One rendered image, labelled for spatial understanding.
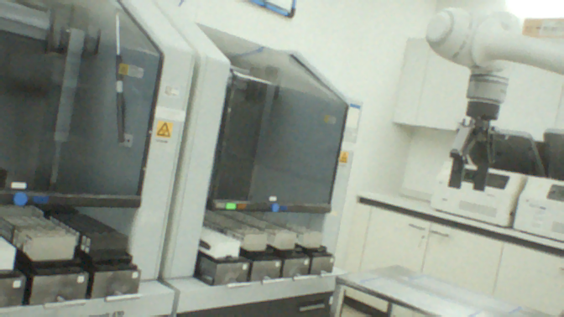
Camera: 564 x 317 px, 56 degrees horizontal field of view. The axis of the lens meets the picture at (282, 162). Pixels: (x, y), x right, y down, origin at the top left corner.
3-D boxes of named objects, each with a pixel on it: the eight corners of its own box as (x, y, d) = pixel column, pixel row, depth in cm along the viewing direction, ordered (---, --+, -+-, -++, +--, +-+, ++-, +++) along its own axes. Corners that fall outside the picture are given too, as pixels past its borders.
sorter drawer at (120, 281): (1, 231, 182) (5, 206, 182) (41, 231, 192) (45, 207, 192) (98, 306, 132) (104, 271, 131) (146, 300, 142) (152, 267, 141)
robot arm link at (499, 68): (479, 81, 134) (451, 70, 125) (492, 21, 133) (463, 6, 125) (520, 83, 126) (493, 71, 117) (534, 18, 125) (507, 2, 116)
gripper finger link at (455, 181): (466, 159, 122) (465, 159, 121) (460, 189, 122) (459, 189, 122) (454, 158, 124) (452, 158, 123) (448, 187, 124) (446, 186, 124)
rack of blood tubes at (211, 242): (163, 236, 188) (166, 220, 188) (186, 236, 195) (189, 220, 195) (214, 262, 167) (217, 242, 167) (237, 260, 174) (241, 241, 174)
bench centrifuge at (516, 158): (426, 209, 375) (444, 120, 371) (467, 211, 418) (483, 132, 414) (503, 228, 335) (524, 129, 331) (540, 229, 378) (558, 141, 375)
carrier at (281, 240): (290, 247, 201) (293, 231, 201) (294, 248, 200) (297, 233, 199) (268, 248, 193) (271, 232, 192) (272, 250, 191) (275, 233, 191)
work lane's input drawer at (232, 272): (108, 231, 211) (112, 209, 211) (139, 231, 221) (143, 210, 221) (221, 291, 161) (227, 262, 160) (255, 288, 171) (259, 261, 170)
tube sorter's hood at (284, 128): (130, 179, 202) (157, 15, 199) (246, 188, 246) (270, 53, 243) (211, 210, 167) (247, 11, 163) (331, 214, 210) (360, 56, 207)
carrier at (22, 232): (59, 250, 144) (63, 228, 143) (62, 252, 142) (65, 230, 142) (14, 251, 135) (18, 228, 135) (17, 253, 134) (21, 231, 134)
